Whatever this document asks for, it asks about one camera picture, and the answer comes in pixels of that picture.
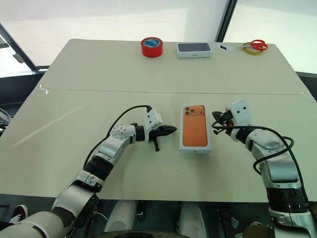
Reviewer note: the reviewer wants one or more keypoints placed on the black and white sneaker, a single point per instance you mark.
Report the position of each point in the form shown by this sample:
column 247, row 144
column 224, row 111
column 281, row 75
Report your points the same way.
column 19, row 213

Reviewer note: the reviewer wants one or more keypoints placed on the red tape roll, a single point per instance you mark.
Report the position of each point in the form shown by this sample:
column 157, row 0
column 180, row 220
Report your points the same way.
column 151, row 50

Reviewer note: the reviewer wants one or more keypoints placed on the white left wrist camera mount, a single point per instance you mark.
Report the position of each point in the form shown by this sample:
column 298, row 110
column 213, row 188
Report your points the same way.
column 153, row 119

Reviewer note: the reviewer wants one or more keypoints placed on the black table post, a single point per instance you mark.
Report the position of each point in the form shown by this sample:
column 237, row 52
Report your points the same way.
column 140, row 210

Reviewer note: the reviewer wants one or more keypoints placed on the black table bracket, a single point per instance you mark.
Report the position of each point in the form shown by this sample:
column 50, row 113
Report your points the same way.
column 226, row 219

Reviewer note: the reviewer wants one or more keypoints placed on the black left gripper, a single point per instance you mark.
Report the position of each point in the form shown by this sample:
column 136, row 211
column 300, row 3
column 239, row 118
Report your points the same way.
column 156, row 141

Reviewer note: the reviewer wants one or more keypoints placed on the white phone box lid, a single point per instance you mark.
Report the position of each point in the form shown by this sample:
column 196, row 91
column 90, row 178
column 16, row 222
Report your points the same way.
column 195, row 129

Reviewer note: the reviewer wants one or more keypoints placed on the dark slanted window frame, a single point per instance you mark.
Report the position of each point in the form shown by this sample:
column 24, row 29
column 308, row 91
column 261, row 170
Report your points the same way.
column 19, row 47

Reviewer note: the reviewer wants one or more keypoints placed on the phone box with dark print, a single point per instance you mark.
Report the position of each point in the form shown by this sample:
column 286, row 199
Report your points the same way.
column 194, row 48

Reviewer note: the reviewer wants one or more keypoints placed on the small black object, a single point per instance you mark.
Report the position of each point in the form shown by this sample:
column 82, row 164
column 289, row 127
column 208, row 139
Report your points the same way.
column 223, row 47

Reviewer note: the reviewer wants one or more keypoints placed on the yellow tape roll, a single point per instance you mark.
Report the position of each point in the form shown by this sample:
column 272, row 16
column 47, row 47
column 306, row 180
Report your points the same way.
column 253, row 52

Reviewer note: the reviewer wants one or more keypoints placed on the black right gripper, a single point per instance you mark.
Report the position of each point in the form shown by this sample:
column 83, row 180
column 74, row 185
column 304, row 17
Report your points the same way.
column 226, row 119

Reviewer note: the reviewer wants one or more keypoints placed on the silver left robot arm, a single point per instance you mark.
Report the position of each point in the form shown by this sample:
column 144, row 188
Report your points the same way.
column 119, row 131

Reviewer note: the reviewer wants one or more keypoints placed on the dark window pillar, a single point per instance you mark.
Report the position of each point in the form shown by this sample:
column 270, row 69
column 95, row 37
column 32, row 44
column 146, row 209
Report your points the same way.
column 226, row 19

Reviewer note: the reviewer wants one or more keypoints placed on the white rounded leg cover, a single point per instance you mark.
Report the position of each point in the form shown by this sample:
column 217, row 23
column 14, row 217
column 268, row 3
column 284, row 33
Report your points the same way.
column 192, row 218
column 121, row 215

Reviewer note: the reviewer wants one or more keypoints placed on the olive trouser leg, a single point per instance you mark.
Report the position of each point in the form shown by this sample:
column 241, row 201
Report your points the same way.
column 260, row 231

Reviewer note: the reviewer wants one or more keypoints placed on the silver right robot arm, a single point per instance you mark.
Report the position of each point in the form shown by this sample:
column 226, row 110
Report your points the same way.
column 270, row 143

